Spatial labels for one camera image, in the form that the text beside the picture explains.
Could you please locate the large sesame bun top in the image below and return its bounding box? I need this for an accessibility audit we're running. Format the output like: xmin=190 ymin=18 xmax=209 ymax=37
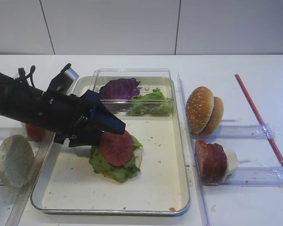
xmin=186 ymin=86 xmax=214 ymax=134

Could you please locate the red tomato slice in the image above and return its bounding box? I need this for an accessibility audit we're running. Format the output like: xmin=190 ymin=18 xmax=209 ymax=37
xmin=25 ymin=123 xmax=46 ymax=141
xmin=100 ymin=131 xmax=133 ymax=167

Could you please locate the green lettuce in container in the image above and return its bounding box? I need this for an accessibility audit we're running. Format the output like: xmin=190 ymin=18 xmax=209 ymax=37
xmin=126 ymin=88 xmax=171 ymax=116

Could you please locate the clear plastic vegetable container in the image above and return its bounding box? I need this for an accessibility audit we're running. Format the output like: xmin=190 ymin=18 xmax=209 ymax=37
xmin=90 ymin=69 xmax=174 ymax=116

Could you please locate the clear patty pusher rail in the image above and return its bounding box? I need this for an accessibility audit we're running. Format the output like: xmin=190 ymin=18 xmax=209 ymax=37
xmin=202 ymin=167 xmax=283 ymax=187

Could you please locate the white patty pusher block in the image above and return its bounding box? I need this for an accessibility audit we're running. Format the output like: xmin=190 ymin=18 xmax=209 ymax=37
xmin=225 ymin=149 xmax=238 ymax=177

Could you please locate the green lettuce leaf on bun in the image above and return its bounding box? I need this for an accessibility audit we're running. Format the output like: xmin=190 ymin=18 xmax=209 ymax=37
xmin=89 ymin=135 xmax=143 ymax=184

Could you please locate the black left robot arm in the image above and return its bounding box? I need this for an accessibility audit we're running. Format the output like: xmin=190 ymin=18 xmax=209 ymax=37
xmin=0 ymin=64 xmax=125 ymax=147

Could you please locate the clear bun top pusher rail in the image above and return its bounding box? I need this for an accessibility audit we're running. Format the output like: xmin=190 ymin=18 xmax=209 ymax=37
xmin=211 ymin=125 xmax=275 ymax=139

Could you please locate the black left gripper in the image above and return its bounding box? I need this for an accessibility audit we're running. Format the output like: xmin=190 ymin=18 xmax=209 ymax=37
xmin=30 ymin=73 xmax=125 ymax=147

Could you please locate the bun base under lettuce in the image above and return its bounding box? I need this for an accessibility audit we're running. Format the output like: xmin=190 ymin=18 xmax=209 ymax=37
xmin=133 ymin=148 xmax=143 ymax=169

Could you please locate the white bun bottom slice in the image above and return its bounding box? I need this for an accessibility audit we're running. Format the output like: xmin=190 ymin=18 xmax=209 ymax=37
xmin=0 ymin=135 xmax=34 ymax=190

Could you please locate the small sesame bun top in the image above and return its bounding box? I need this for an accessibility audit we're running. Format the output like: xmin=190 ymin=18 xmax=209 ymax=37
xmin=200 ymin=97 xmax=224 ymax=137

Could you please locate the purple cabbage leaf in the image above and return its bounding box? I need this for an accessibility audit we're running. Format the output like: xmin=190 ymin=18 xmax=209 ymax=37
xmin=99 ymin=78 xmax=140 ymax=100

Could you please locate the red stop bar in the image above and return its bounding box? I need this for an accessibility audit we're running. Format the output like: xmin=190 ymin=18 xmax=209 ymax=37
xmin=234 ymin=74 xmax=283 ymax=168

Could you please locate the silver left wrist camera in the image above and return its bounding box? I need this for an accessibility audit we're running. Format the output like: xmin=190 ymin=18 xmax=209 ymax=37
xmin=57 ymin=63 xmax=79 ymax=95

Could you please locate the clear right front divider strip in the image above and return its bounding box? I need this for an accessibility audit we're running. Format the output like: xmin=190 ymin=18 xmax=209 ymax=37
xmin=177 ymin=73 xmax=211 ymax=226

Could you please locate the stack of meat patties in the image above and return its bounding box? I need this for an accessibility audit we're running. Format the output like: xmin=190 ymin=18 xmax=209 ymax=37
xmin=195 ymin=140 xmax=228 ymax=182

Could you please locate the clear tomato pusher rail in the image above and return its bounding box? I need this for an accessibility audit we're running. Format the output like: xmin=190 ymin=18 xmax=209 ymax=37
xmin=0 ymin=128 xmax=26 ymax=140

